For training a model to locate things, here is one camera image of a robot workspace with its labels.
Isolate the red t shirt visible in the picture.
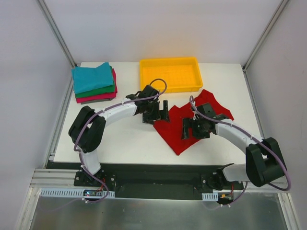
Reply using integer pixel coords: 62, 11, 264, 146
153, 90, 234, 155

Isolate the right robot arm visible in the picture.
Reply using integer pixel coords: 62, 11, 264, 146
182, 102, 289, 190

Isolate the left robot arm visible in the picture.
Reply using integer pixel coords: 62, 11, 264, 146
68, 85, 170, 186

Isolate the yellow plastic bin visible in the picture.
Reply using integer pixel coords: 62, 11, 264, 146
139, 57, 203, 93

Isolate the folded green t shirt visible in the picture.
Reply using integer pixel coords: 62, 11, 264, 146
75, 67, 117, 99

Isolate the folded grey t shirt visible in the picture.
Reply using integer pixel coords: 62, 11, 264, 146
81, 98, 115, 104

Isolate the folded magenta t shirt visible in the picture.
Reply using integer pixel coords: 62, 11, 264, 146
75, 67, 118, 104

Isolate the folded teal t shirt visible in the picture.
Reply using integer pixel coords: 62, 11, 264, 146
71, 62, 114, 94

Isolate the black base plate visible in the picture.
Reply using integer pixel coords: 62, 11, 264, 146
45, 161, 244, 200

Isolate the right white cable duct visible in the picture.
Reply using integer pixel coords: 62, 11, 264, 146
201, 192, 219, 202

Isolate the white cable duct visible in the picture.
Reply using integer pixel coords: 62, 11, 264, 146
41, 188, 115, 199
201, 192, 219, 202

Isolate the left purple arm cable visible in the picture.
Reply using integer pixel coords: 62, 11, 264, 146
73, 78, 168, 179

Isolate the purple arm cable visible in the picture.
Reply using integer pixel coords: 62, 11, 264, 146
73, 78, 168, 179
189, 95, 292, 192

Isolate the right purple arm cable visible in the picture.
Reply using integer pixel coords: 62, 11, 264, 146
189, 95, 292, 192

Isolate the right aluminium frame post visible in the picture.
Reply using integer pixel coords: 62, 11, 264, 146
242, 0, 291, 70

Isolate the aluminium frame post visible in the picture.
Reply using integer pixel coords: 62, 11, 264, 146
36, 0, 77, 67
242, 0, 291, 70

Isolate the aluminium front rail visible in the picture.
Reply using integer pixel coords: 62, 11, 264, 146
30, 169, 289, 193

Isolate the left aluminium frame post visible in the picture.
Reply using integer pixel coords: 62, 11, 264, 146
36, 0, 77, 67

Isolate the left white cable duct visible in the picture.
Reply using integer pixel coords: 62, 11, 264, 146
41, 188, 115, 199

